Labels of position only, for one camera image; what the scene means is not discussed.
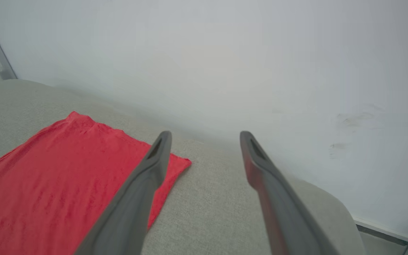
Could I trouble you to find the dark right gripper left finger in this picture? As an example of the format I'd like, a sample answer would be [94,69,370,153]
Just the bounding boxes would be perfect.
[74,131,173,255]

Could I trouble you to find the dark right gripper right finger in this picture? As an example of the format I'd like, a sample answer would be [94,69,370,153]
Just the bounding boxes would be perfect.
[239,131,340,255]

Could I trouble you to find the red white sports jersey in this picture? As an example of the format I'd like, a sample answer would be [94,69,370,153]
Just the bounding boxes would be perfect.
[0,111,192,255]

